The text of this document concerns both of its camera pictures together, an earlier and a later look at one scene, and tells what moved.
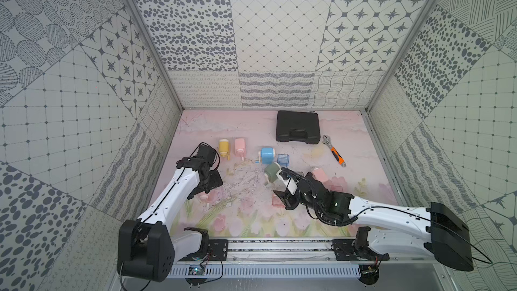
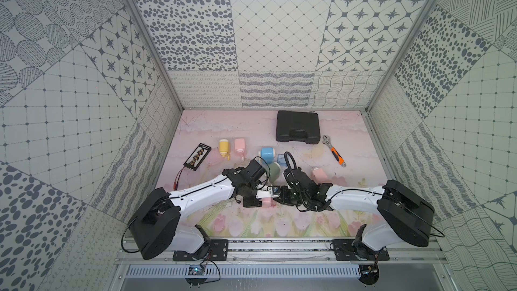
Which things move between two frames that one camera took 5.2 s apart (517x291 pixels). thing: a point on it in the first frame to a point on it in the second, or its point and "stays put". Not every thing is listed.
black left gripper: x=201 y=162 to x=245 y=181
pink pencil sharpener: x=319 y=174 stays put
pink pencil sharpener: x=239 y=147 stays put
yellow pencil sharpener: x=223 y=147 stays put
